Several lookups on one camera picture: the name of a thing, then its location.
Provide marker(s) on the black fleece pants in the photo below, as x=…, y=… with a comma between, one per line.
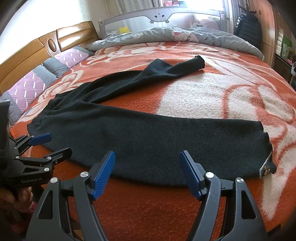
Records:
x=147, y=146

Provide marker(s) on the wooden wardrobe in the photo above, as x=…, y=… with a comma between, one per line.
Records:
x=271, y=23

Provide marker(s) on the pink grey pillow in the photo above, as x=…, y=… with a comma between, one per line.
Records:
x=29, y=87

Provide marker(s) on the black jacket on rack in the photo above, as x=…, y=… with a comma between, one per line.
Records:
x=248, y=27

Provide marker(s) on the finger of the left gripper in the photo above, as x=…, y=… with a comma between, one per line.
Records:
x=52, y=158
x=23, y=143

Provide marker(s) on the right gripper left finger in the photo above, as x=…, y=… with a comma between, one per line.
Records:
x=51, y=219

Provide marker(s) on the wooden headboard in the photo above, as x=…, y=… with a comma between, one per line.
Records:
x=44, y=47

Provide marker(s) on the grey patterned duvet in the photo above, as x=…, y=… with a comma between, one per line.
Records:
x=207, y=36

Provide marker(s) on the grey bed guard rail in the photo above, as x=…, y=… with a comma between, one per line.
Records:
x=168, y=16

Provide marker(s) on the grey curtain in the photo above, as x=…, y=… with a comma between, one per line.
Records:
x=126, y=6

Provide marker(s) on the person left hand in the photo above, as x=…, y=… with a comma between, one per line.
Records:
x=22, y=202

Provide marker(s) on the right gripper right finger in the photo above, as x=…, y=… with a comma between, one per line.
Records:
x=242, y=219

